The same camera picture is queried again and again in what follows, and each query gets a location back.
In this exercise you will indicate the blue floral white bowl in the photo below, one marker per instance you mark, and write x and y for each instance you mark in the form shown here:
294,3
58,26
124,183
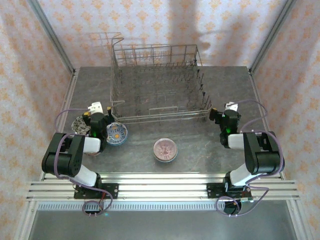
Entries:
78,125

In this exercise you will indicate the blue yellow patterned bowl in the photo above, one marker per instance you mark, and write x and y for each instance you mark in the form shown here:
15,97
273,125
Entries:
117,135

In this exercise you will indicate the pink inside floral bowl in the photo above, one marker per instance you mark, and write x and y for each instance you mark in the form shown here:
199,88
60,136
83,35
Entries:
165,150

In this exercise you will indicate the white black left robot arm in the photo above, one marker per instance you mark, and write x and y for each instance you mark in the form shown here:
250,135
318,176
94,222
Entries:
65,160

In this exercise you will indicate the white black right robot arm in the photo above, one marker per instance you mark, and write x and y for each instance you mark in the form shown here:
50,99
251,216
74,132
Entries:
265,160

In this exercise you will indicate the small green circuit board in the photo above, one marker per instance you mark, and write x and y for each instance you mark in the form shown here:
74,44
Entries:
246,199

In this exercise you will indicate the aluminium mounting rails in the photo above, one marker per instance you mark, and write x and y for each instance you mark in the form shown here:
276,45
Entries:
160,186

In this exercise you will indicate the grey metal lower panel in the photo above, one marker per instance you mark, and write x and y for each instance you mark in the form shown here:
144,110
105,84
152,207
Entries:
160,227

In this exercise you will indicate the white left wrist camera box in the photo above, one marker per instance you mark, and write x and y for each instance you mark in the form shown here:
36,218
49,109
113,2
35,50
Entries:
95,107

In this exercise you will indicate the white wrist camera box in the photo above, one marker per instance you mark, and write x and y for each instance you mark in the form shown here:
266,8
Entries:
95,107
231,106

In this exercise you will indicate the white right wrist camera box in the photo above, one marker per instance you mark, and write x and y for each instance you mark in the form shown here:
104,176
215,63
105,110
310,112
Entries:
231,106

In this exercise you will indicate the aluminium table side rail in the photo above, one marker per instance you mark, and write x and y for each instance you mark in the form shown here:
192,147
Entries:
257,87
68,100

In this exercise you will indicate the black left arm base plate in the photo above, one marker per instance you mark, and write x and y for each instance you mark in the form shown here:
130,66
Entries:
112,191

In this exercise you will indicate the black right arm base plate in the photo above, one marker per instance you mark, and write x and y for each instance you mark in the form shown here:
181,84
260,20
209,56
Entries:
212,191

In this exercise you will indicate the aluminium frame post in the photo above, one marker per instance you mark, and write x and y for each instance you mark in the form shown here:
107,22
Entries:
52,35
26,222
297,222
272,35

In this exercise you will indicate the aluminium lower frame post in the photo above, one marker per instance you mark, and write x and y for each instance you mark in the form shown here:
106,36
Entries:
297,222
26,222

